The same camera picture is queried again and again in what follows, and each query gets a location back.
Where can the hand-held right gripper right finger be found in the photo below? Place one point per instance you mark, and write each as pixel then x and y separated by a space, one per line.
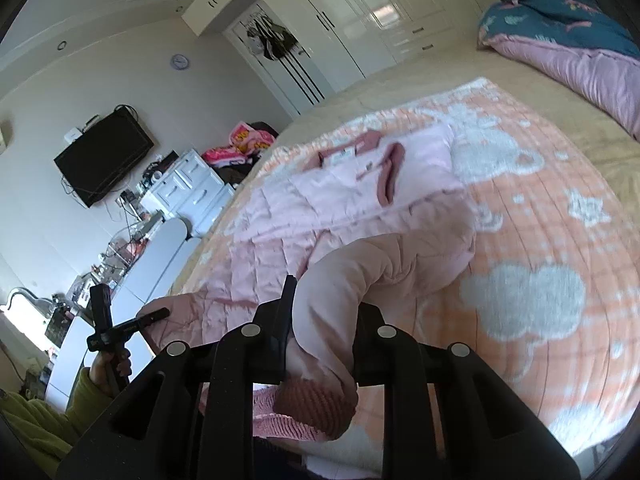
pixel 370 355

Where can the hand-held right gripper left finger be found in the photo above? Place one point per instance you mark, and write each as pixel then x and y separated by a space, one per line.
pixel 280 345

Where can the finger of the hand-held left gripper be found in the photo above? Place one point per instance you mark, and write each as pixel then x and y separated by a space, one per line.
pixel 152 318

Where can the pink quilted jacket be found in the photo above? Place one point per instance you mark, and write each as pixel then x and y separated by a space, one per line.
pixel 350 280

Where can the person's left forearm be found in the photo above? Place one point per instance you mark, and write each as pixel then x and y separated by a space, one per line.
pixel 40 420

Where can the dark clothes pile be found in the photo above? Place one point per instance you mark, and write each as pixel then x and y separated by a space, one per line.
pixel 235 172

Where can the pink clothes pile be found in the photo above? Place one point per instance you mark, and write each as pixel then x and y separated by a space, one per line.
pixel 240 142

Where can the person's left hand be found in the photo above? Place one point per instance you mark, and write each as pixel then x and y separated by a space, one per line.
pixel 100 372

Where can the white drawer chest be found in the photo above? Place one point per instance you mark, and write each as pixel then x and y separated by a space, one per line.
pixel 192 190

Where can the orange blanket with white pattern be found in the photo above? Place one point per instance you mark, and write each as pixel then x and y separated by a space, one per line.
pixel 550 240

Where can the white door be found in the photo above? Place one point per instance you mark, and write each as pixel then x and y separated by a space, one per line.
pixel 300 85

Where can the bed with tan sheet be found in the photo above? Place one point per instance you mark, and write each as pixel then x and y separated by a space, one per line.
pixel 425 70

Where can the white hanging bag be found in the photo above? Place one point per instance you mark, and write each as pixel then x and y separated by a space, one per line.
pixel 255 45

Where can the black hanging bag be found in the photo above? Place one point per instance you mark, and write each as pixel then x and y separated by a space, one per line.
pixel 270 42
pixel 286 40

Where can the white wardrobe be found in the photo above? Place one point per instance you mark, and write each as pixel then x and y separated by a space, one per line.
pixel 360 10

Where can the purple and teal comforter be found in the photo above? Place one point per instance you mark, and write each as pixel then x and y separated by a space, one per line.
pixel 575 75

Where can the black wall television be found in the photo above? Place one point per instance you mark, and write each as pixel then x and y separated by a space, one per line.
pixel 102 157

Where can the round wall clock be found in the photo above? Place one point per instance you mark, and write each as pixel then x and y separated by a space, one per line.
pixel 179 62

